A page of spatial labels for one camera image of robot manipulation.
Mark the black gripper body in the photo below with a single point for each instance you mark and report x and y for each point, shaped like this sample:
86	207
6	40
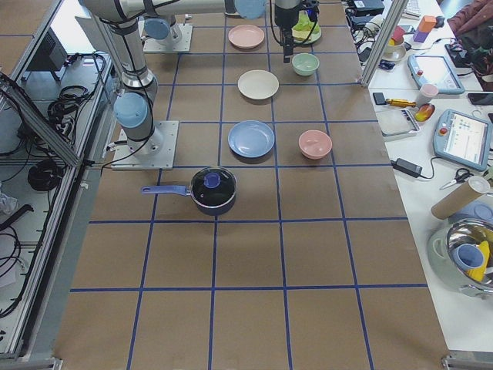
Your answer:
284	18

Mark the green bowl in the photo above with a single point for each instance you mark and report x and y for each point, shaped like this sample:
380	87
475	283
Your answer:
305	64

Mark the black power adapter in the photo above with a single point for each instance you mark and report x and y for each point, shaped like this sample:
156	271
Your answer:
406	167

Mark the cream white plate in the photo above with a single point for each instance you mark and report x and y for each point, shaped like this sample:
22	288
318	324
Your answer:
258	84

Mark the far teach pendant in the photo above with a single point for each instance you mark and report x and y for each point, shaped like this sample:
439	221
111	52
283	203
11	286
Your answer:
435	70

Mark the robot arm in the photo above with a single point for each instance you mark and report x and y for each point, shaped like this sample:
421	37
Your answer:
122	20

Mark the steel mixing bowl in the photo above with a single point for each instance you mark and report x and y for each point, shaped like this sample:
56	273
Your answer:
441	245

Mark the mango fruit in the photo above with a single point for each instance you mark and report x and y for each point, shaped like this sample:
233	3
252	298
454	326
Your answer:
424	112

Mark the aluminium frame post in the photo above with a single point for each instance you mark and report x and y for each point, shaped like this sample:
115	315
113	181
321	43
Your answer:
393	15

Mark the purple orange toy block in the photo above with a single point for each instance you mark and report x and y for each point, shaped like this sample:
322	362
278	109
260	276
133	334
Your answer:
425	26

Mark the white paper cup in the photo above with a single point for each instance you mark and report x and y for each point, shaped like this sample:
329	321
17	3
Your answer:
426	93

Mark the grey control box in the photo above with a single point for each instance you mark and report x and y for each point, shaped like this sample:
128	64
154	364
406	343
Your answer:
50	57

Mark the blue cup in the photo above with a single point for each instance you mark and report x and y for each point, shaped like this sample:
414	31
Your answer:
468	256

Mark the cardboard tube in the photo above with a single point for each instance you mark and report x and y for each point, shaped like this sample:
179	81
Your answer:
469	191

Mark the kitchen scale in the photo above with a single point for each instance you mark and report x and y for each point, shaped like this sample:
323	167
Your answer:
397	124

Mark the pink plate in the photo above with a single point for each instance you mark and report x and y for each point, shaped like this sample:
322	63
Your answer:
246	36

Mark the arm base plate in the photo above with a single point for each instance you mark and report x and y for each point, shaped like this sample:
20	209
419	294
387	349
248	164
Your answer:
157	153
163	38

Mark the black smartphone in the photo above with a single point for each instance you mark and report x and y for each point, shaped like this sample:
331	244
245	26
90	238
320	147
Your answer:
480	98

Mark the pink bowl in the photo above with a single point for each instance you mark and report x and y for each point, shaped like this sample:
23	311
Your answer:
315	144

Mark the blue plate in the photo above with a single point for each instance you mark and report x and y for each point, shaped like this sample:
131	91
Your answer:
251	139

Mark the green lettuce leaf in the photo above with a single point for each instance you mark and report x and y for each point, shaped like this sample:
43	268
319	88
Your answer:
304	26

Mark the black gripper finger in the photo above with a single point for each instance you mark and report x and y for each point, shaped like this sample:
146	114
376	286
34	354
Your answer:
285	53
289	51

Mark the teach pendant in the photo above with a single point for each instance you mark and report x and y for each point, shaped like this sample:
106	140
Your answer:
435	70
463	139

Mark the scissors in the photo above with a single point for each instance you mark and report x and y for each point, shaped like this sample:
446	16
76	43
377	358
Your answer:
461	175

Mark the green plate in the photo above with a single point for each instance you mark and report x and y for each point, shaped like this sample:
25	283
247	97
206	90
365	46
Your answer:
309	39

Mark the white bowl with toys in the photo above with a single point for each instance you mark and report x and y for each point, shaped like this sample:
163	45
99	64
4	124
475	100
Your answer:
395	43

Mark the near teach pendant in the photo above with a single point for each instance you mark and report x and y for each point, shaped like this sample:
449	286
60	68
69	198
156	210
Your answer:
463	139

